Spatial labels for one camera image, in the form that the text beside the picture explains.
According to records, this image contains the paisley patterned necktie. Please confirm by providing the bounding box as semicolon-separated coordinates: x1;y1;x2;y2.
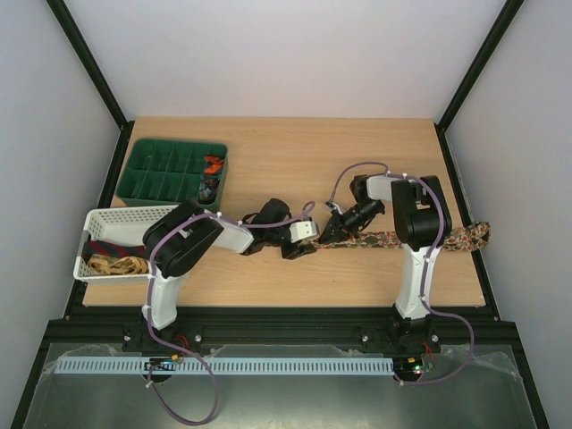
310;222;492;252

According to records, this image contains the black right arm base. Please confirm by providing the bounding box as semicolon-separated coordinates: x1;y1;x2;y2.
360;312;441;356

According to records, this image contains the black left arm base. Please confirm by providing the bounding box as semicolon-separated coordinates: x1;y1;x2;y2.
122;320;204;356

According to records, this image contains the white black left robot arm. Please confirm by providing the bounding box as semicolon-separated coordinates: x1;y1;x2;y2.
142;198;336;330

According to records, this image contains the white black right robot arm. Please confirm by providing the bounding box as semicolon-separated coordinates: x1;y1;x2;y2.
340;173;452;350

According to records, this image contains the dark blue rolled tie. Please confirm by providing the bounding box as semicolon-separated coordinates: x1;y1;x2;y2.
198;176;220;204

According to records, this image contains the orange rolled tie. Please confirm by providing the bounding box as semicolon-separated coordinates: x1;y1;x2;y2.
203;156;225;176

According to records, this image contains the green compartment organizer tray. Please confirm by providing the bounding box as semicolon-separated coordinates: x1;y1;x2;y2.
115;138;229;211

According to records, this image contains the white perforated plastic basket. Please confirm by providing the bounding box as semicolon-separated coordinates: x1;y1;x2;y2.
73;206;175;284

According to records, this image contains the tan patterned tie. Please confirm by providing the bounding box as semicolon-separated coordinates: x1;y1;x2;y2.
88;255;148;275

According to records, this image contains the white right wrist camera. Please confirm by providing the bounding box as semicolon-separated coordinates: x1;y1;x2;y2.
324;200;345;216

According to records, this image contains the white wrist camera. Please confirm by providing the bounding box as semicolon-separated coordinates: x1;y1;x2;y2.
289;220;320;243
324;200;345;216

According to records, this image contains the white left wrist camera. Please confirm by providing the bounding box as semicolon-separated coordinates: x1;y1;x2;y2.
289;220;320;243

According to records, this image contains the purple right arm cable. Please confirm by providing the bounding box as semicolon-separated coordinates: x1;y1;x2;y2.
330;161;475;387

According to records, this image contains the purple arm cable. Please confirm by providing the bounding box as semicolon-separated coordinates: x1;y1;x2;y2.
330;161;475;387
142;200;316;425

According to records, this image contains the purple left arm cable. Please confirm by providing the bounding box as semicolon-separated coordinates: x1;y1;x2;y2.
142;200;316;425

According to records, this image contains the light blue slotted cable duct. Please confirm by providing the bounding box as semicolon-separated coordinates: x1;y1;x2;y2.
54;357;394;376

